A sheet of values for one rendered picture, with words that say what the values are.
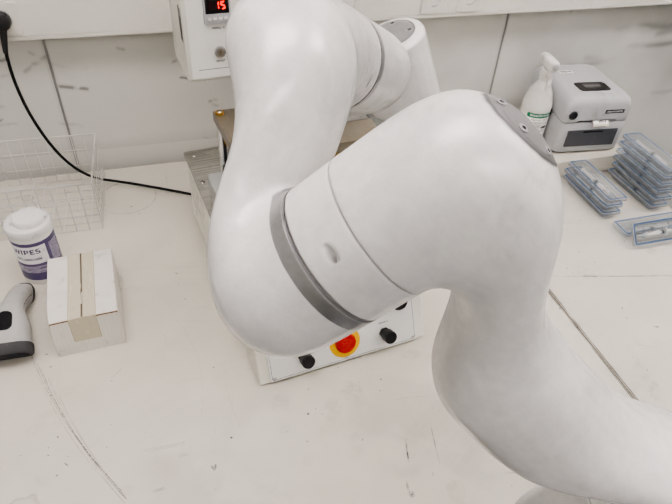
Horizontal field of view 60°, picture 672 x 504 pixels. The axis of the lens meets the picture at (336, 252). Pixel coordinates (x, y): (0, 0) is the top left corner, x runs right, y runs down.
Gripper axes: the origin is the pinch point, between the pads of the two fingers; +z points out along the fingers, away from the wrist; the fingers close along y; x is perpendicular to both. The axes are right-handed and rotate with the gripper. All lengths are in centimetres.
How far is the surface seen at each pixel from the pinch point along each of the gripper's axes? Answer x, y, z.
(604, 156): 29, 70, 57
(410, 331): 4.5, -11.3, 28.2
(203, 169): 51, -24, 1
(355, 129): 23.2, 0.6, -5.4
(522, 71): 62, 73, 41
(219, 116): 38.1, -17.4, -14.2
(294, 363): 8.0, -33.0, 18.5
